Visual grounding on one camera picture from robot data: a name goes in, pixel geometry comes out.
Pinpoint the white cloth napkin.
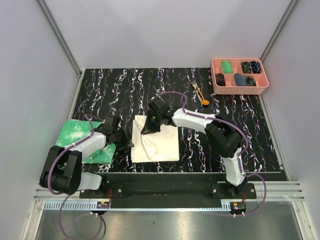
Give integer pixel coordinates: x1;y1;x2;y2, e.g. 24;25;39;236
131;115;180;163

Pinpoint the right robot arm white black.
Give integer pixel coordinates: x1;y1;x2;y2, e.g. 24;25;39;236
140;97;248;199

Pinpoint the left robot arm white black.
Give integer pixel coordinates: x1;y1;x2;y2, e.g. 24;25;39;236
39;114;134;198

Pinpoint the green white patterned cloth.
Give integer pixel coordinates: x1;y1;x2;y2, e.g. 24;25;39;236
55;119;116;164

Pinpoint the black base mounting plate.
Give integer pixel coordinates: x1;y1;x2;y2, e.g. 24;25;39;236
80;172;257;210

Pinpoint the silver metal fork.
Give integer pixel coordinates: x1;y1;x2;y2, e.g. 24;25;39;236
191;81;203;104

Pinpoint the orange plastic spoon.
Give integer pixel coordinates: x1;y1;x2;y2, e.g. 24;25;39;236
198;87;210;106

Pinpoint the dark brown rolled cloth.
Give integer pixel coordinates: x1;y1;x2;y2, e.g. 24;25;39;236
215;73;226;87

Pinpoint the pink compartment tray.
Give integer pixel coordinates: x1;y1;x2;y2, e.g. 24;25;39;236
211;58;269;95

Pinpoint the green rolled cloth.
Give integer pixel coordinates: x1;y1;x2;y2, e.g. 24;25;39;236
221;60;233;74

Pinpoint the blue grey rolled cloth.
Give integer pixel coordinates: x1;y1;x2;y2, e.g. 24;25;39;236
234;73;246;87

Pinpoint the dark teal patterned roll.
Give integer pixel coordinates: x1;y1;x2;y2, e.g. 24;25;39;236
245;76;257;87

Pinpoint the dark green patterned roll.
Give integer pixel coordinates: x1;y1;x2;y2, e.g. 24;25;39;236
240;61;252;74

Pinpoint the dark blue patterned roll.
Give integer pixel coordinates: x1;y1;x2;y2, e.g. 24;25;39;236
250;61;262;74

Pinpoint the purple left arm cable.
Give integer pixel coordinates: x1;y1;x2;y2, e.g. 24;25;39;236
47;113;107;239

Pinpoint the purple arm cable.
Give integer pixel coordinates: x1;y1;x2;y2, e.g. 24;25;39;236
47;113;107;239
155;91;268;217

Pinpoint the left aluminium frame post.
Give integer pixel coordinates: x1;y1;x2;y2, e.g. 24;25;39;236
36;0;84;76

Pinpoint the aluminium frame post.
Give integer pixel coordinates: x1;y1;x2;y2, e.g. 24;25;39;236
260;0;300;62
36;0;84;76

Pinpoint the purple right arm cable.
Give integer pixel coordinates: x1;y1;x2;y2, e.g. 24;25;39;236
155;91;268;217

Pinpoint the right aluminium frame post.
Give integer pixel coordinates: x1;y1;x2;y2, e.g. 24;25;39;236
260;0;300;62

